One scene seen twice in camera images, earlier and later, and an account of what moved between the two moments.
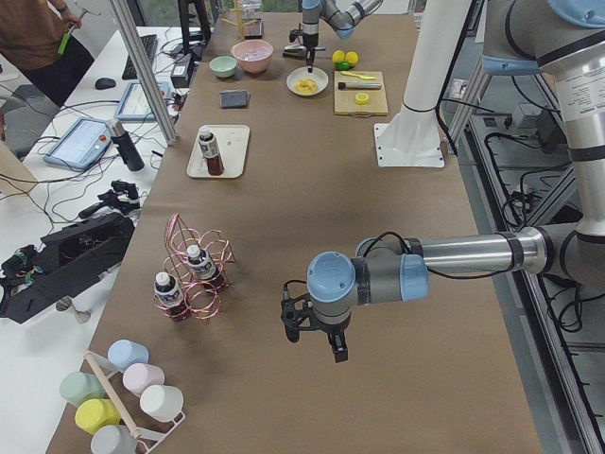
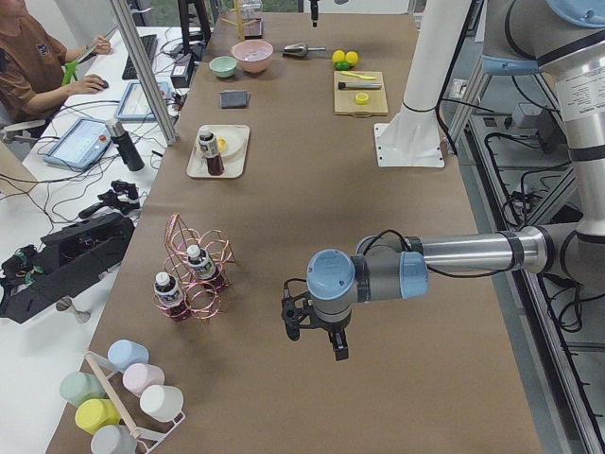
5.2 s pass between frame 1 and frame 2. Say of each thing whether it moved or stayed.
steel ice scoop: stayed
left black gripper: stayed
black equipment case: stayed
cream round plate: moved
